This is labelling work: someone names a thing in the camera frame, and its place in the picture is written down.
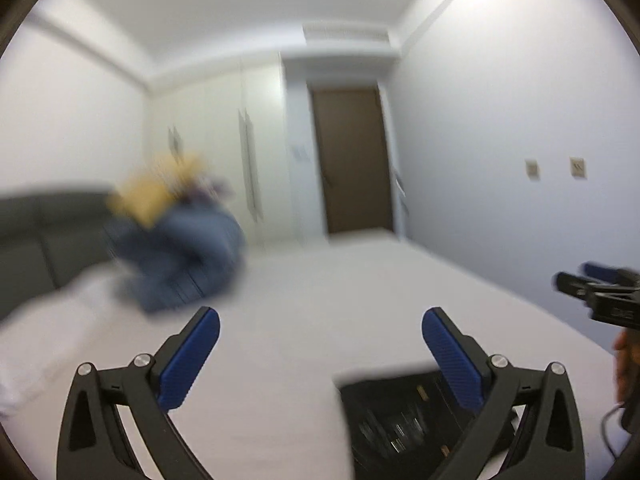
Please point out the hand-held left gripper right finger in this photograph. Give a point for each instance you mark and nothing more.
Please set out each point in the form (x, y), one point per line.
(452, 355)

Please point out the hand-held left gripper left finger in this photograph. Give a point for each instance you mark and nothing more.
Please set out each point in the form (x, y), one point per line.
(192, 355)

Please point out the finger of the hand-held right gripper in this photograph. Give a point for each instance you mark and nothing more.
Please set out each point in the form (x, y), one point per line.
(600, 270)
(570, 287)

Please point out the black pants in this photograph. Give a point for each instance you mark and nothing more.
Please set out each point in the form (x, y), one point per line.
(400, 420)

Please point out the person's right hand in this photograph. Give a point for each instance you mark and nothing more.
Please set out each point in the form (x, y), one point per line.
(627, 365)

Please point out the white pillow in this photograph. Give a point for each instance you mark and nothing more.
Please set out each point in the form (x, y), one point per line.
(55, 345)

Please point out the grey padded headboard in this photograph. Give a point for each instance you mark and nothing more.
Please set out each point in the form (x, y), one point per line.
(45, 240)

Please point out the cream wardrobe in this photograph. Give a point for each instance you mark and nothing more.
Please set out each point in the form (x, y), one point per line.
(220, 160)

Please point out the brown wooden door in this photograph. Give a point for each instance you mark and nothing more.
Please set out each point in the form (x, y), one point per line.
(352, 160)

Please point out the white ceiling air vent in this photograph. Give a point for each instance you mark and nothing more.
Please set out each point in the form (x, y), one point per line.
(346, 33)

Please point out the beige wall switch plate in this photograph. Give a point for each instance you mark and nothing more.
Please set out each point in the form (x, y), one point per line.
(579, 167)
(532, 169)

